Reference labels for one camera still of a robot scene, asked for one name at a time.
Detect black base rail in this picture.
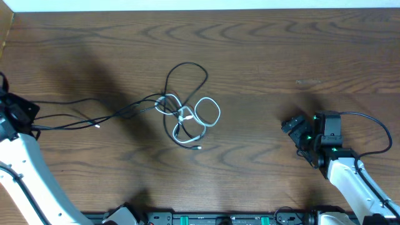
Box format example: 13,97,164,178
83,203,359,225

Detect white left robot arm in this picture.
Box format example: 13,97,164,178
1,91,93,224

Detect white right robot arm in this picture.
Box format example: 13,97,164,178
281,111,399,224

